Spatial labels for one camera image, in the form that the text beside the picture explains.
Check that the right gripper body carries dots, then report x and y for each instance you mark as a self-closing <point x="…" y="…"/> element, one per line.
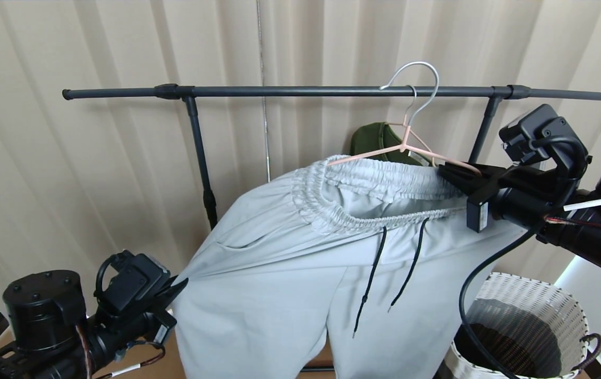
<point x="516" y="205"/>

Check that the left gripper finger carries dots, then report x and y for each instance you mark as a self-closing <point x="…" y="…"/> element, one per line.
<point x="174" y="293"/>

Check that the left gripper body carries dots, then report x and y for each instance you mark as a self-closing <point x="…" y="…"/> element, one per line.
<point x="121" y="337"/>

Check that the pale grey shorts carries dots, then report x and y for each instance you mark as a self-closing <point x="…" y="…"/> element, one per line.
<point x="279" y="273"/>

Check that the pink clothes hanger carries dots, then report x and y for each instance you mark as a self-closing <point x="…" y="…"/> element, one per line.
<point x="406" y="139"/>
<point x="404" y="120"/>

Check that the green long-sleeved shirt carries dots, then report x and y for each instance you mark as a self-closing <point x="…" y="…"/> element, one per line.
<point x="379" y="139"/>

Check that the white laundry basket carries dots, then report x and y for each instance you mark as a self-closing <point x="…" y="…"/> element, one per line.
<point x="532" y="295"/>

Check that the black clothes rack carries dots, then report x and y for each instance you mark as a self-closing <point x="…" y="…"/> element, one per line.
<point x="279" y="91"/>

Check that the beige curtain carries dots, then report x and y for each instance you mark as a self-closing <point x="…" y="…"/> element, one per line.
<point x="95" y="47"/>

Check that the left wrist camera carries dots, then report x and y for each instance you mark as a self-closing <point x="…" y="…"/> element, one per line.
<point x="131" y="284"/>

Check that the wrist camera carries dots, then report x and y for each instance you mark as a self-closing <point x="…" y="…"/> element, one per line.
<point x="131" y="284"/>
<point x="532" y="129"/>

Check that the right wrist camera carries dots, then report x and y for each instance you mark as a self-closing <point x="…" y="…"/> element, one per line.
<point x="532" y="129"/>

